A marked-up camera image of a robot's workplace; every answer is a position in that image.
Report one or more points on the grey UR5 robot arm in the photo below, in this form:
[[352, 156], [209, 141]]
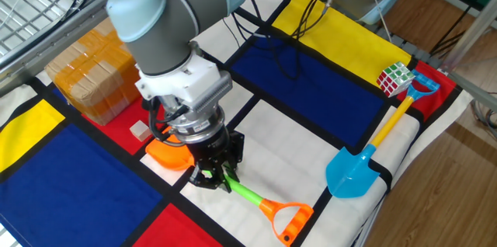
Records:
[[163, 33]]

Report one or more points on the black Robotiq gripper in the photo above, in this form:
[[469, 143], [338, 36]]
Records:
[[209, 154]]

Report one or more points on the Mondrian pattern tablecloth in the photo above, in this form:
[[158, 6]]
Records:
[[310, 91]]

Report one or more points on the taped cardboard box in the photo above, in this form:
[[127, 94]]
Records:
[[89, 76]]

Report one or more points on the small wooden cube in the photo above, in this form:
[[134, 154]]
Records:
[[140, 130]]

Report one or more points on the aluminium frame post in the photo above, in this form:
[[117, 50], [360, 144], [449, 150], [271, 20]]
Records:
[[470, 31]]

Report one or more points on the Rubik's cube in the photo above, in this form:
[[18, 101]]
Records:
[[394, 80]]

